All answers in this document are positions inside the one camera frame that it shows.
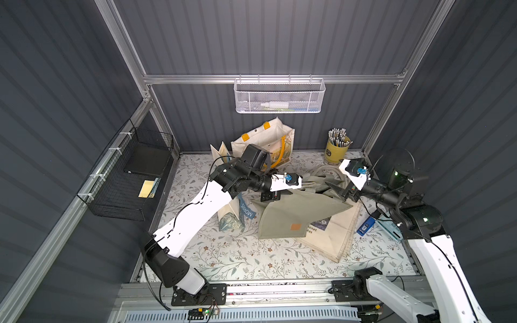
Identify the olive green canvas bag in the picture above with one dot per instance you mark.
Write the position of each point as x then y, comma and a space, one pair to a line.
290, 215

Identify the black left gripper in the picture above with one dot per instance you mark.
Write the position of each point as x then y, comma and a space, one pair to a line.
266, 194

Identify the black notebook in basket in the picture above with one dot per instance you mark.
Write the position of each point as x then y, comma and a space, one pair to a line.
147, 161

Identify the teal calculator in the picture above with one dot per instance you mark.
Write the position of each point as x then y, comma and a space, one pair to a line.
391, 229

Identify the blue black marker device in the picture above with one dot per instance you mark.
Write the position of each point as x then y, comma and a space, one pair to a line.
366, 226

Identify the bundle of pencils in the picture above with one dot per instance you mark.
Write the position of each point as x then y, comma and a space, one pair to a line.
338, 137

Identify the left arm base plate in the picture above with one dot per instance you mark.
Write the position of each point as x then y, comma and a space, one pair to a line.
210, 294

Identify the cream tote bag front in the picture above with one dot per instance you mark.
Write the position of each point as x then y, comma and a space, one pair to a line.
331, 237

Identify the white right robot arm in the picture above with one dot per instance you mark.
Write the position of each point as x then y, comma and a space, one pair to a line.
399, 200

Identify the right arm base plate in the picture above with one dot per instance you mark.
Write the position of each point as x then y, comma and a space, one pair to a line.
343, 290

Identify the white tube in basket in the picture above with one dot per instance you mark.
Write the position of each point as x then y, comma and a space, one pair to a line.
275, 106

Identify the yellow pencil cup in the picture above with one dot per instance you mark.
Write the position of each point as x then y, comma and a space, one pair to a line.
335, 154

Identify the white wire wall basket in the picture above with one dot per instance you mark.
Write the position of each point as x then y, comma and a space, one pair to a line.
305, 95

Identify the yellow sticky notepad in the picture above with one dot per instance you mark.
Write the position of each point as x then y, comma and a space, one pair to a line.
146, 189

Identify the black wire wall basket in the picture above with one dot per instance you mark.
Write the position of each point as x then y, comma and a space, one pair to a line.
114, 193

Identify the cream tote blue print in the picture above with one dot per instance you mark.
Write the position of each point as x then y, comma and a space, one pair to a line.
230, 218

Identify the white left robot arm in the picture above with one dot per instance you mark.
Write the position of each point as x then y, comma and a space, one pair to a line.
162, 250

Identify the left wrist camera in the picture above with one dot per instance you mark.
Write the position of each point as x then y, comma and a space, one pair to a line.
285, 181

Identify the small green circuit board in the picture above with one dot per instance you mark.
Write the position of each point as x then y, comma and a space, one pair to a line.
199, 314

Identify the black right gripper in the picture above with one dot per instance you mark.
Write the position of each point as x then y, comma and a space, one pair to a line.
349, 192

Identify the cream tote yellow handles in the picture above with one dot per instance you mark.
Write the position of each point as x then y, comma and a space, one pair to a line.
273, 136

